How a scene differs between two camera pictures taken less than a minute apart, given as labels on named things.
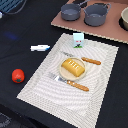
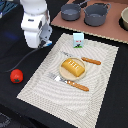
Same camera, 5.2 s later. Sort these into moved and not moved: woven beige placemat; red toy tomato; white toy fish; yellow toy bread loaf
Moved: white toy fish
Not moved: red toy tomato; woven beige placemat; yellow toy bread loaf
